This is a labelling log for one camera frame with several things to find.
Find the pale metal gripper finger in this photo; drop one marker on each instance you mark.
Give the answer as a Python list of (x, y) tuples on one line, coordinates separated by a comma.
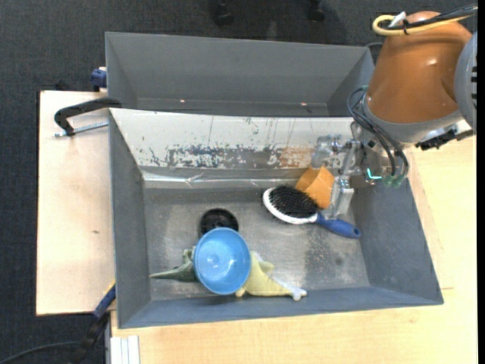
[(343, 199), (327, 154)]

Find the orange plastic cup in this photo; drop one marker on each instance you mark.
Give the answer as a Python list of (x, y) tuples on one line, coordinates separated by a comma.
[(318, 188)]

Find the green plush toy animal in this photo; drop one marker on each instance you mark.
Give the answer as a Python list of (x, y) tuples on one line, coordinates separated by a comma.
[(263, 281)]

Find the grey metal bin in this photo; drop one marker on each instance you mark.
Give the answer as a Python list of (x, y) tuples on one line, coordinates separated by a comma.
[(235, 70)]

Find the black round disc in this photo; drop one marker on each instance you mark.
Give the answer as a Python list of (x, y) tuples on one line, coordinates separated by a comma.
[(214, 218)]

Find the blue plastic bowl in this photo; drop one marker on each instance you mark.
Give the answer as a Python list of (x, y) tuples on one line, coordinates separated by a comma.
[(221, 260)]

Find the pale wood board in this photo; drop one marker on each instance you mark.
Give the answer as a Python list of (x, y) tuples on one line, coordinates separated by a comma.
[(72, 203)]

